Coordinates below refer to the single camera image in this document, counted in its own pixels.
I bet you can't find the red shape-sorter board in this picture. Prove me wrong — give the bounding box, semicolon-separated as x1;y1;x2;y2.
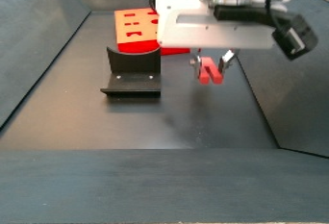
115;8;190;56

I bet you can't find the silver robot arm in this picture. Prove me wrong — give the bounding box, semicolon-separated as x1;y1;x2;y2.
149;0;274;50

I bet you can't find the black curved holder stand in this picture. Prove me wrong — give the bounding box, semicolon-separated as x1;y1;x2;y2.
101;48;161;97

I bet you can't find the red double-square peg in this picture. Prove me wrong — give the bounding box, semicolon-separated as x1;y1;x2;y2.
198;57;224;85

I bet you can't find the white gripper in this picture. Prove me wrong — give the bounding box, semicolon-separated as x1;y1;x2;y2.
155;0;274;77

